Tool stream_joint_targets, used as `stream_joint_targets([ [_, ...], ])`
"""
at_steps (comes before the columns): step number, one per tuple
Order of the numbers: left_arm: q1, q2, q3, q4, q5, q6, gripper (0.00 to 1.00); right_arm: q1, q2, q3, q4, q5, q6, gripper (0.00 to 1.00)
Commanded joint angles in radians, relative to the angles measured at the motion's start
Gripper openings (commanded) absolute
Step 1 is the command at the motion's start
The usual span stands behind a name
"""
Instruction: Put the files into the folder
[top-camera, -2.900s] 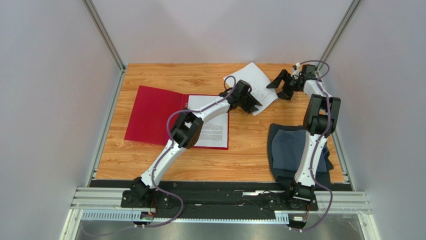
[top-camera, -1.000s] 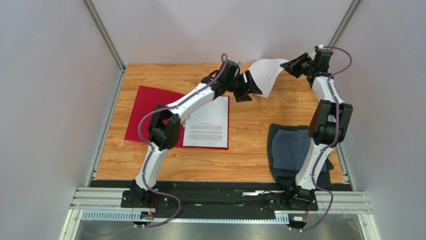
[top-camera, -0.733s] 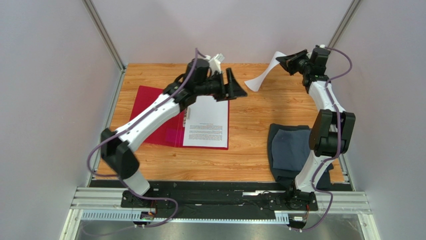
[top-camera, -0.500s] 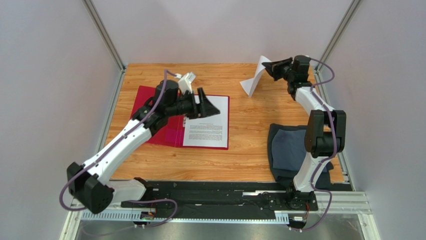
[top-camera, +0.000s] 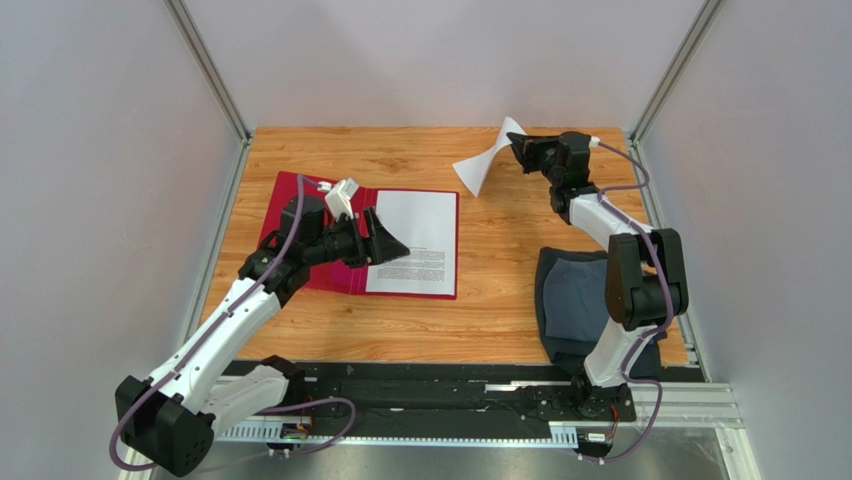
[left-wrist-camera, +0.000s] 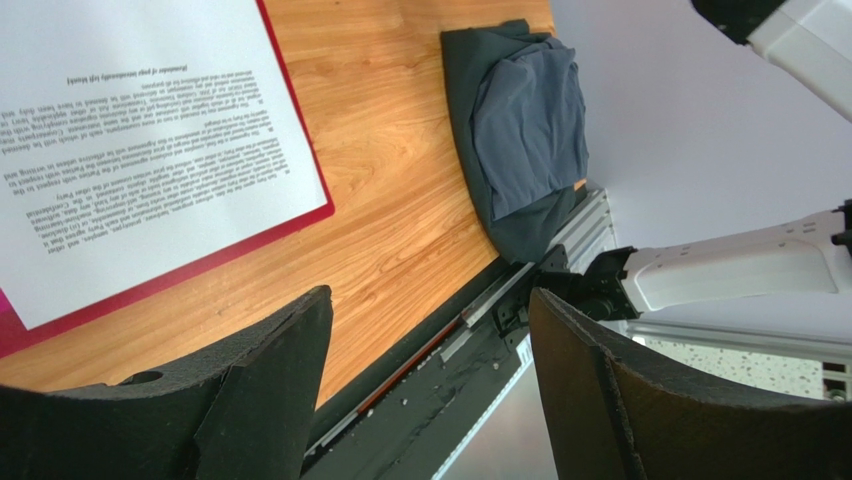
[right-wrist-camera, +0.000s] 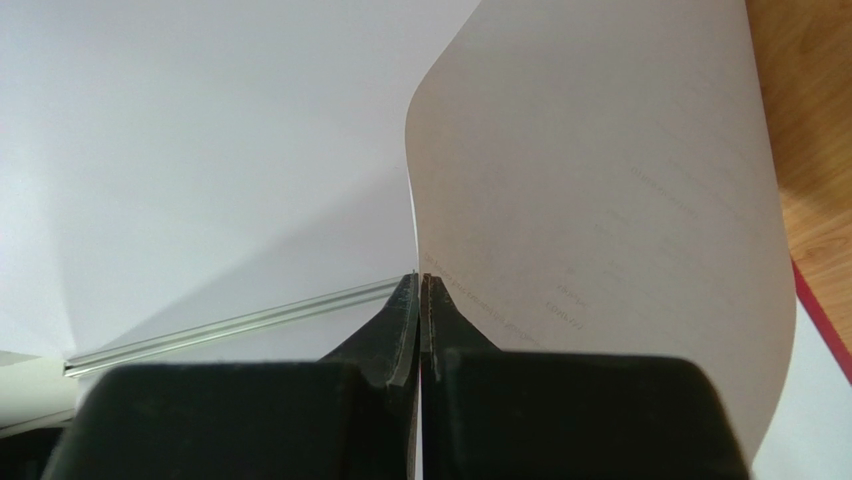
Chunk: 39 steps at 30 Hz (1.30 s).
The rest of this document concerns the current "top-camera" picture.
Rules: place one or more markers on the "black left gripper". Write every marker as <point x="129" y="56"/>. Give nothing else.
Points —
<point x="380" y="246"/>

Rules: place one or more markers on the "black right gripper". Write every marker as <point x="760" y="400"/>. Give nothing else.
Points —
<point x="545" y="154"/>

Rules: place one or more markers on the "white printed paper sheet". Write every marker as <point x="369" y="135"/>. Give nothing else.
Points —
<point x="426" y="222"/>

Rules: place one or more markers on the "red plastic folder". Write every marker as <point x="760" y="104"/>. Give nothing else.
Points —
<point x="336" y="276"/>

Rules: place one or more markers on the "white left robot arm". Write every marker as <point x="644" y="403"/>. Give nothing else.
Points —
<point x="206" y="353"/>

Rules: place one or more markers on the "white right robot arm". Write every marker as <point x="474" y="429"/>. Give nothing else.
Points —
<point x="645" y="283"/>

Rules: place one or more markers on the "dark blue folded cloth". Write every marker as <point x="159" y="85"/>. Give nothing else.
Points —
<point x="570" y="305"/>

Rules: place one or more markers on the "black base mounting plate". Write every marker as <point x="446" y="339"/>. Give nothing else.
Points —
<point x="445" y="401"/>

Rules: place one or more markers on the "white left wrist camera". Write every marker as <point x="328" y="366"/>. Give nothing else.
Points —
<point x="339" y="196"/>

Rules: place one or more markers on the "right aluminium corner post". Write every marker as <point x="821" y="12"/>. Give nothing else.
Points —
<point x="688" y="47"/>

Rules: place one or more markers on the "aluminium corner post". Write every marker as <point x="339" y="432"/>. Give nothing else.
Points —
<point x="688" y="47"/>
<point x="195" y="42"/>

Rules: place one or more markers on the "left aluminium corner post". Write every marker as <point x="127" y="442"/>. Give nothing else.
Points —
<point x="195" y="42"/>

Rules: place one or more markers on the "aluminium frame rail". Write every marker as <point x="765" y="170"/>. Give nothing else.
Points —
<point x="686" y="427"/>

